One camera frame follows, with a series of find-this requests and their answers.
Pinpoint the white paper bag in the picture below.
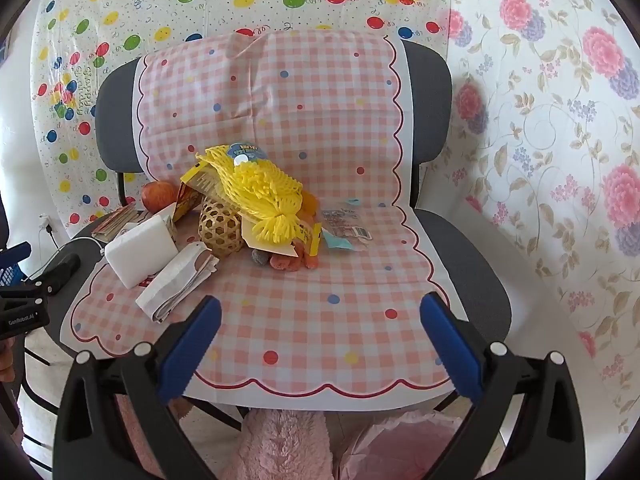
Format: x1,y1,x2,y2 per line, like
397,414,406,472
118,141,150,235
136,242,219,324

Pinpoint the white foam block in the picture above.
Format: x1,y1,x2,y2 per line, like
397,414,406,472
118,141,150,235
104,216,178,289

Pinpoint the woven bamboo ball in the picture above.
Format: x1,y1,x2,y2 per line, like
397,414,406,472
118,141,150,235
198,198,245,259

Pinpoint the clear plastic snack wrapper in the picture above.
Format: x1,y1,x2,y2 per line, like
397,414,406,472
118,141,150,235
320,198,373,252

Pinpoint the orange knit glove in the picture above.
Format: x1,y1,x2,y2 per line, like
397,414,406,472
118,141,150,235
250,190,321,272

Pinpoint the yellow snack packet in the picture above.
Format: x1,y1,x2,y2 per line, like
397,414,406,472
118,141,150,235
171,162,219,223

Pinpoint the pink gingham chair cover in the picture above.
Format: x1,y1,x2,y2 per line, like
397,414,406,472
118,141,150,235
60,29,469,412

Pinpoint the pink fuzzy trouser leg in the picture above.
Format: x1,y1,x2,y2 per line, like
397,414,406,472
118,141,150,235
222,408,333,480

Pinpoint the balloon birthday backdrop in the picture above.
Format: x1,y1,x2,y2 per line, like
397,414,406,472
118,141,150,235
30,0,472,235

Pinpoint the floral wall cloth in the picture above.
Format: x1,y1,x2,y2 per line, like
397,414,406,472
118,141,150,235
442,0,639,434

